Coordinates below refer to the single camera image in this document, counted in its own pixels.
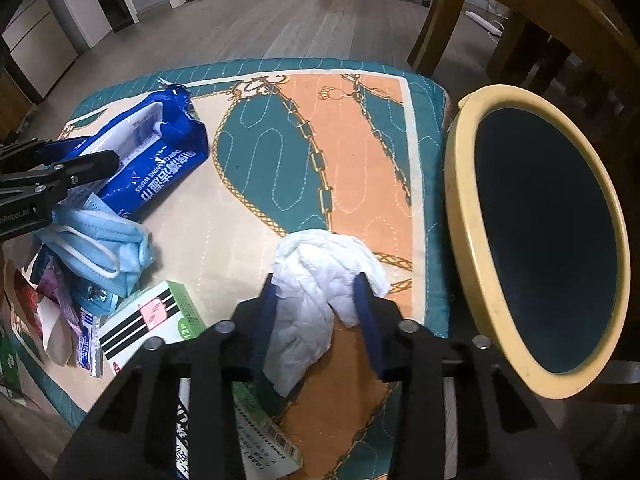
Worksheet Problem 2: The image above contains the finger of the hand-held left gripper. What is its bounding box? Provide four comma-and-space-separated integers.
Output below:
0, 149, 122, 211
0, 137, 98, 170

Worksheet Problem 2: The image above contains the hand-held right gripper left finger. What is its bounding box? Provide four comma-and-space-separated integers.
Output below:
52, 272, 281, 480

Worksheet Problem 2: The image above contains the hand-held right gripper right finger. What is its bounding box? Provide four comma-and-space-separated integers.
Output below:
352, 272, 583, 480

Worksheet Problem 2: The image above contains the white tissue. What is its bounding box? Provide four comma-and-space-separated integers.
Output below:
260, 229, 392, 397

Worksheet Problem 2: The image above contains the blue wet wipes pack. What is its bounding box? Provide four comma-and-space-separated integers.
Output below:
65, 87, 210, 223

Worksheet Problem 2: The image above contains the blue face mask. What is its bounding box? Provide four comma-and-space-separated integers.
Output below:
37, 195, 157, 307

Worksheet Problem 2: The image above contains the yellow-rimmed dark bin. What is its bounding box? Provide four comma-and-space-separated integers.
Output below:
444, 84, 632, 401

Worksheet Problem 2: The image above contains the green and white striped box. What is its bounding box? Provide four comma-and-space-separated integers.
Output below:
97, 280, 208, 376

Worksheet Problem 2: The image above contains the small blue and white wrapper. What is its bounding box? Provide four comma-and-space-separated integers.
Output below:
75, 310, 107, 377

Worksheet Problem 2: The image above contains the green packet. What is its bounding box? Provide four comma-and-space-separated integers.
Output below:
0, 327, 28, 408

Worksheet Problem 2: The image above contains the printed quilted mat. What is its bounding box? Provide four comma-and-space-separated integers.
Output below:
55, 57, 451, 480

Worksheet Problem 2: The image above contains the white power strip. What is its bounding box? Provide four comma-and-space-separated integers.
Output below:
465, 10, 503, 37

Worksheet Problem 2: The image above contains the wooden chair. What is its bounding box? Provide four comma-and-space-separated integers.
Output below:
407, 0, 640, 241

